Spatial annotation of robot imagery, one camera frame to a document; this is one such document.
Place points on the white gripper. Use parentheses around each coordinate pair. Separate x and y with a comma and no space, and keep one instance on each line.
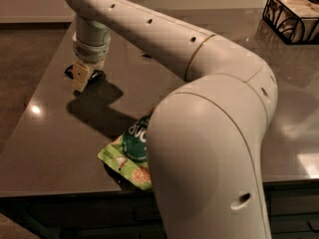
(91,53)

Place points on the black rxbar chocolate bar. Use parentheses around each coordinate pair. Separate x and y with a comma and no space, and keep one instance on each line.
(96,74)

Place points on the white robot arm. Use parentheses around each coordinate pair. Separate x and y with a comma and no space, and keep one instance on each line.
(204,139)

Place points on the green dang chips bag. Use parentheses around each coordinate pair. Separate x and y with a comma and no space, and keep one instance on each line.
(127,155)

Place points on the black wire basket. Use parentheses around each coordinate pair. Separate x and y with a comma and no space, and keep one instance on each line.
(296,22)

